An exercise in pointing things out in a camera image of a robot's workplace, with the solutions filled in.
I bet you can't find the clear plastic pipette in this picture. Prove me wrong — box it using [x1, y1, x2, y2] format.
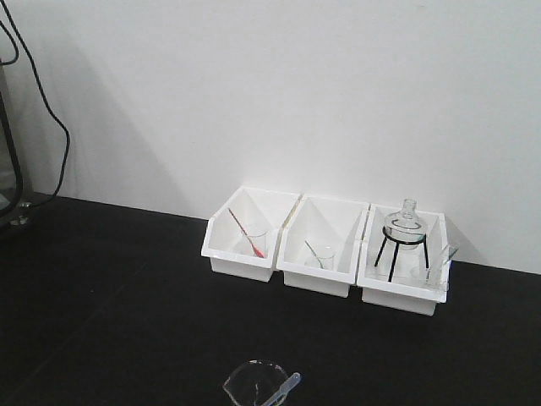
[262, 372, 303, 406]

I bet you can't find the small beaker in left bin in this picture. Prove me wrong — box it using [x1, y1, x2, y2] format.
[238, 227, 267, 258]

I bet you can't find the small beaker in bin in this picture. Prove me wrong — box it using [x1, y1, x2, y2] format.
[304, 245, 336, 271]
[238, 227, 267, 258]
[425, 244, 459, 292]

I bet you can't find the white left storage bin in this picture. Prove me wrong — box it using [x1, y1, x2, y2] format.
[201, 186, 301, 283]

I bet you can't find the white storage bin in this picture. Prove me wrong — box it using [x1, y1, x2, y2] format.
[276, 195, 370, 298]
[201, 186, 301, 283]
[356, 204, 451, 316]

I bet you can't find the red pipette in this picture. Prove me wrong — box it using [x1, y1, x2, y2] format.
[227, 208, 265, 258]

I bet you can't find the green pipette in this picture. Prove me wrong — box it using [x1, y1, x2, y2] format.
[304, 240, 327, 269]

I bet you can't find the white middle storage bin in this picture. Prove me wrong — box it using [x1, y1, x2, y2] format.
[276, 195, 370, 298]

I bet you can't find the small beaker in middle bin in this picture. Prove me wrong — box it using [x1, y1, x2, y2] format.
[304, 245, 336, 271]

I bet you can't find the black tripod stand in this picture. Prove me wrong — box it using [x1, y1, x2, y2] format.
[373, 226, 430, 283]

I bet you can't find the round glass flask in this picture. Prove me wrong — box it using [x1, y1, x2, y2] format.
[384, 199, 428, 250]

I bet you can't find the white right storage bin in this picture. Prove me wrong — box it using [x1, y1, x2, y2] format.
[356, 204, 451, 316]

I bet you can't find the small beaker in right bin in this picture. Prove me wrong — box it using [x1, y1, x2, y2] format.
[425, 244, 459, 292]

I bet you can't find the clear glass beaker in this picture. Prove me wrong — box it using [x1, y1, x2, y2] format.
[222, 359, 289, 405]

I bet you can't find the steel glove box cabinet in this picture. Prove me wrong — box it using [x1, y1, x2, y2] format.
[1, 67, 33, 242]

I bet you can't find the black power cable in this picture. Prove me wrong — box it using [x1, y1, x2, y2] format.
[0, 0, 71, 208]

